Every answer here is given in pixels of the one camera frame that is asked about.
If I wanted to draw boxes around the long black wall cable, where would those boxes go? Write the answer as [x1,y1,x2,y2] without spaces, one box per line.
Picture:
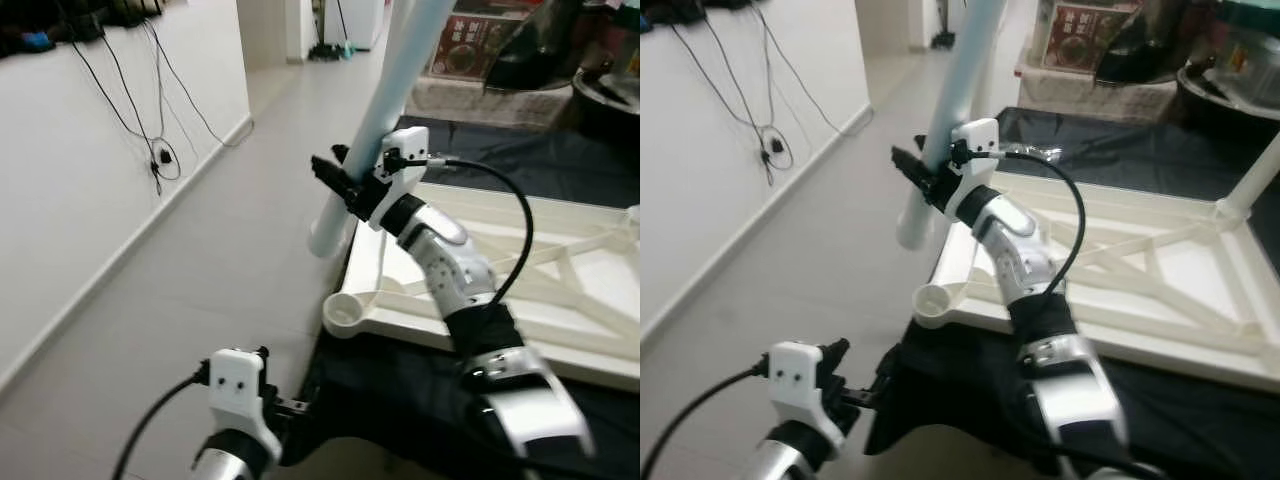
[145,20,256,149]
[750,10,876,136]

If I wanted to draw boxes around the white plastic table leg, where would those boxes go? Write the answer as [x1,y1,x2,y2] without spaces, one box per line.
[1215,130,1280,223]
[305,0,456,259]
[895,0,1006,251]

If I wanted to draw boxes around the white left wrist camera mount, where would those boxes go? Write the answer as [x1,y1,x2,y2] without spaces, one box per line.
[768,342,846,441]
[207,348,283,451]

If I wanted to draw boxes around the white plastic table top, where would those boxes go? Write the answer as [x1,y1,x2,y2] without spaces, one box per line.
[912,170,1280,391]
[322,180,641,391]

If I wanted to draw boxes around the looped black adapter cable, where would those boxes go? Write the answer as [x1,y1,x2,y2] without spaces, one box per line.
[60,20,183,196]
[670,20,796,186]

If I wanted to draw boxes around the white household appliance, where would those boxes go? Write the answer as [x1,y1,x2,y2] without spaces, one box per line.
[322,0,386,51]

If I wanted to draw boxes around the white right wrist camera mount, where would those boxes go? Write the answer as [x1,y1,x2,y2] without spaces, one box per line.
[368,127,431,233]
[945,118,1001,223]

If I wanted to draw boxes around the mop with green head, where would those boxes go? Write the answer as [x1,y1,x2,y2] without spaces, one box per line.
[308,0,353,61]
[930,0,961,49]

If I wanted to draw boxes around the clear crumpled tape strip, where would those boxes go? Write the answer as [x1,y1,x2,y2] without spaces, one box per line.
[1000,143,1063,164]

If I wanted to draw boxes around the green-lidded clear storage bin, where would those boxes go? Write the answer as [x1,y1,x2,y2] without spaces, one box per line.
[1215,0,1280,106]

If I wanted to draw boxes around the orange-lidded clear storage bin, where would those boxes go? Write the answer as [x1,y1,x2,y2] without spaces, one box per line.
[430,10,521,81]
[1040,5,1131,73]

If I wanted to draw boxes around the black round wok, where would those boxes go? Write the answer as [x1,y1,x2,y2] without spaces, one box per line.
[1178,60,1280,136]
[572,65,641,141]

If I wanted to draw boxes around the black tablecloth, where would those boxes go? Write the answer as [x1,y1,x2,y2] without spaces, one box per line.
[865,105,1280,480]
[270,115,641,480]

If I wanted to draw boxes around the beige patterned cover cloth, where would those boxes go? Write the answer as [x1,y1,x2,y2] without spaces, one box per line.
[405,75,576,131]
[1015,68,1181,123]

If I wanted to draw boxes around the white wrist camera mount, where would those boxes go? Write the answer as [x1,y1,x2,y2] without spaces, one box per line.
[207,348,283,451]
[768,342,846,441]
[945,118,1001,223]
[368,127,431,233]

